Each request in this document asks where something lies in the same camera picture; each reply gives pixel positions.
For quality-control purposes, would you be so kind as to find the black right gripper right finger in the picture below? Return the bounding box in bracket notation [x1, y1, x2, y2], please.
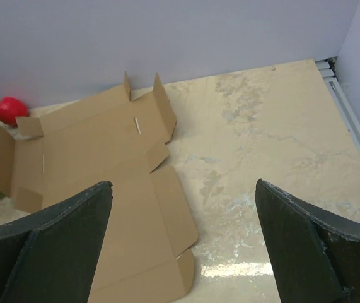
[255, 179, 360, 302]

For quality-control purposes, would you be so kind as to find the brown cardboard box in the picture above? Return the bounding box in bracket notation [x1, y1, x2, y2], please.
[0, 78, 198, 302]

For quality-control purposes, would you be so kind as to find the aluminium frame rail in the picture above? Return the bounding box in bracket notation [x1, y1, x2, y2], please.
[315, 57, 360, 153]

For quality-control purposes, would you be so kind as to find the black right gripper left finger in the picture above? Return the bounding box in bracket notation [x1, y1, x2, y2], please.
[0, 181, 113, 302]

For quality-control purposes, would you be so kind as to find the red ball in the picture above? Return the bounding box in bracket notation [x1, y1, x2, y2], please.
[0, 97, 29, 127]

